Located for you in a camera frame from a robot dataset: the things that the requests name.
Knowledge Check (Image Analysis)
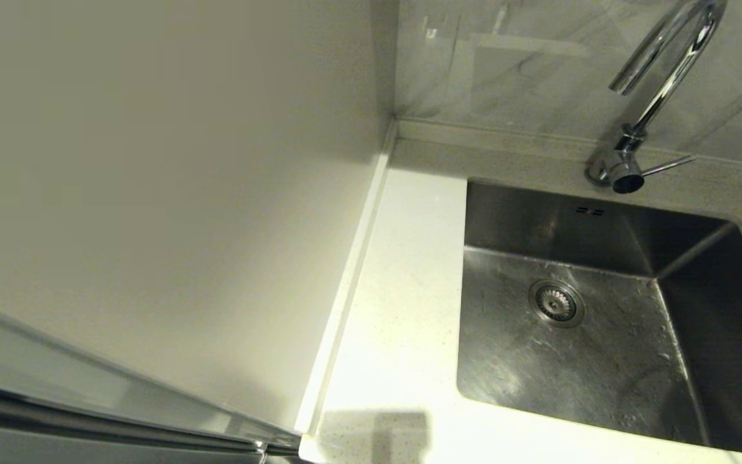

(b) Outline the round metal drain strainer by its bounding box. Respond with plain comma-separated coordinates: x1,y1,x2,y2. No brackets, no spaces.
528,278,585,329

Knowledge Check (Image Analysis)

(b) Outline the chrome gooseneck faucet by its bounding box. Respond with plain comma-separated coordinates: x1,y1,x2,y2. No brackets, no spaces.
585,0,729,195

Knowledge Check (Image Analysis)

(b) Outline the white cabinet side panel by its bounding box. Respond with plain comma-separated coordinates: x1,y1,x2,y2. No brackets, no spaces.
0,0,399,432

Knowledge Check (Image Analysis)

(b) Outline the stainless steel sink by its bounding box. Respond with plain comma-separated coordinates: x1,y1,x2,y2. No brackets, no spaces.
455,178,742,459

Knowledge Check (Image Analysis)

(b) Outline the glossy grey appliance door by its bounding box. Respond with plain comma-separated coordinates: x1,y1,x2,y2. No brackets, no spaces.
0,293,302,464

